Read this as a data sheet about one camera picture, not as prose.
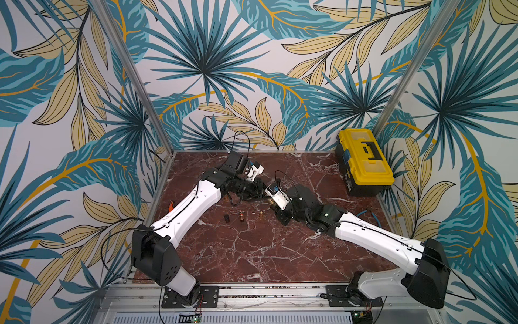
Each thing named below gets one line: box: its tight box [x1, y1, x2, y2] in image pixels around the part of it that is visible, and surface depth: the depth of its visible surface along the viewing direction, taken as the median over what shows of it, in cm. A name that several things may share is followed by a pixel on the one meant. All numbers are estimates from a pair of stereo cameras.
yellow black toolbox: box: [335, 128, 395, 198], surface depth 97 cm
